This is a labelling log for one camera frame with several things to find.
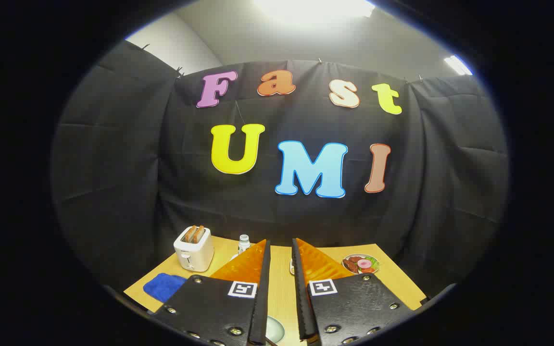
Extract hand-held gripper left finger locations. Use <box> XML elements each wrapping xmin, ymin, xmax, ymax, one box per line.
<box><xmin>150</xmin><ymin>239</ymin><xmax>272</xmax><ymax>346</ymax></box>

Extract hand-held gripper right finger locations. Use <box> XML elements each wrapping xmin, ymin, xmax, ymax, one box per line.
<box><xmin>291</xmin><ymin>237</ymin><xmax>415</xmax><ymax>346</ymax></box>

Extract pale green plate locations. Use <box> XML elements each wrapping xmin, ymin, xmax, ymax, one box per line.
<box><xmin>265</xmin><ymin>316</ymin><xmax>286</xmax><ymax>346</ymax></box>

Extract white plate of food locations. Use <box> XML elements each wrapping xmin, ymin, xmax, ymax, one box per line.
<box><xmin>342</xmin><ymin>254</ymin><xmax>380</xmax><ymax>275</ymax></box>

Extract white toaster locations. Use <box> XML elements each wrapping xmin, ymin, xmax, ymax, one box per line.
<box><xmin>174</xmin><ymin>226</ymin><xmax>215</xmax><ymax>273</ymax></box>

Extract blue towel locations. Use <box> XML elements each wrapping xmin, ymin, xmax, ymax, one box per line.
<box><xmin>143</xmin><ymin>273</ymin><xmax>187</xmax><ymax>303</ymax></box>

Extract small ceiling light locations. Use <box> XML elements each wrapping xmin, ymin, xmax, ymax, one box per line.
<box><xmin>444</xmin><ymin>55</ymin><xmax>473</xmax><ymax>76</ymax></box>

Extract large ceiling light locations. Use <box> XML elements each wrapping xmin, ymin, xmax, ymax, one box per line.
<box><xmin>253</xmin><ymin>0</ymin><xmax>376</xmax><ymax>25</ymax></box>

